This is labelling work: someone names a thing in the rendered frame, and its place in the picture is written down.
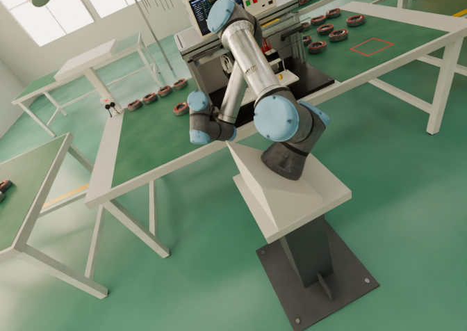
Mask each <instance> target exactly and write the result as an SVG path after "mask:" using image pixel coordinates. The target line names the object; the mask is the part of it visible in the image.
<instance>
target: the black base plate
mask: <svg viewBox="0 0 467 331"><path fill-rule="evenodd" d="M278 64H279V69H278V70H279V71H278V72H276V73H275V74H278V73H280V72H283V71H284V66H283V63H282V60H281V61H279V62H278ZM284 65H285V69H286V70H289V71H290V72H292V73H293V74H294V75H295V76H297V77H298V78H299V80H297V81H295V82H293V83H290V84H288V85H287V86H286V87H288V88H289V89H290V91H291V92H292V94H293V96H294V98H295V99H296V101H297V100H299V99H301V98H303V97H306V96H307V95H310V94H312V93H314V92H316V91H319V90H321V89H323V88H325V87H327V86H330V85H331V84H333V83H335V80H334V79H333V78H331V77H330V76H328V75H326V74H325V73H323V72H321V71H320V70H318V69H316V68H314V67H313V66H311V65H309V64H308V63H306V62H304V63H300V61H299V58H295V59H294V58H292V56H289V57H288V58H285V59H284ZM226 90H227V86H225V87H223V88H220V89H218V90H216V91H214V92H211V93H209V94H208V95H209V97H210V99H211V101H212V103H213V105H211V107H212V110H213V111H214V110H215V106H216V107H217V108H218V109H219V111H220V109H221V106H222V102H223V99H224V95H225V92H226ZM255 102H256V100H254V101H252V102H250V103H248V104H245V105H243V106H241V107H240V109H239V112H238V115H237V118H236V121H235V124H234V126H235V128H239V127H241V126H243V125H244V124H247V123H249V122H251V121H253V120H254V116H255V113H254V111H255V110H254V104H255Z"/></svg>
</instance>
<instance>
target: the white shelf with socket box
mask: <svg viewBox="0 0 467 331"><path fill-rule="evenodd" d="M117 46H118V41H117V40H116V39H114V40H111V41H109V42H107V43H105V44H103V45H100V46H98V47H96V48H94V49H91V50H90V51H87V52H85V53H83V54H81V55H79V56H77V57H75V58H72V59H70V60H68V61H67V62H66V64H64V65H63V67H62V68H61V69H60V70H59V71H58V72H57V74H56V75H55V76H54V79H55V80H57V82H59V81H62V80H63V79H66V78H68V77H70V76H72V75H74V74H77V73H79V72H81V71H82V72H83V73H84V74H85V76H86V77H87V78H88V80H89V81H90V82H91V84H92V85H93V86H94V87H95V89H96V90H97V92H98V93H99V94H100V95H101V96H102V98H101V99H100V102H101V103H102V104H103V105H104V107H105V109H106V110H107V111H109V110H110V109H112V111H113V113H112V114H113V115H117V114H120V113H121V112H122V111H123V110H124V107H123V106H121V105H120V104H119V102H118V101H117V100H116V98H115V97H114V96H113V94H112V93H111V91H110V90H109V89H108V88H107V86H106V85H105V83H104V82H103V81H102V80H101V78H100V77H99V75H98V74H97V73H96V72H95V70H94V69H93V67H92V66H93V65H96V64H98V63H100V62H102V61H105V60H107V59H109V58H111V57H113V55H114V53H115V50H116V49H117ZM109 113H110V111H109ZM111 117H112V115H111V113H110V118H111Z"/></svg>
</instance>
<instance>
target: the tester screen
mask: <svg viewBox="0 0 467 331"><path fill-rule="evenodd" d="M216 1H217V0H195V1H192V2H190V3H191V6H192V9H193V10H194V13H195V16H196V18H197V21H198V23H199V26H200V28H201V30H202V29H203V28H206V27H207V26H208V25H206V22H205V20H206V19H208V15H209V13H210V10H211V8H212V7H213V5H214V3H215V2H216ZM209 31H210V30H207V31H205V32H203V30H202V33H203V34H205V33H208V32H209Z"/></svg>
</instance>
